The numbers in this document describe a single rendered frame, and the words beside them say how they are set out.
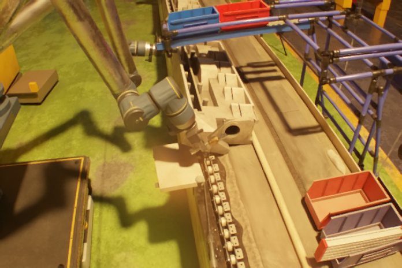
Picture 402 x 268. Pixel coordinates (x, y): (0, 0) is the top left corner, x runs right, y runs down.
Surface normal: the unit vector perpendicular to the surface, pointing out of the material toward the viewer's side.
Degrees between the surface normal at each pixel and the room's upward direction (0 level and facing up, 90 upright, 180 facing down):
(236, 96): 31
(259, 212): 0
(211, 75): 45
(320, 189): 88
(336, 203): 0
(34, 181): 0
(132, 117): 85
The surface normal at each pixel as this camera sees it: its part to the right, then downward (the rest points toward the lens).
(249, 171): 0.00, -0.77
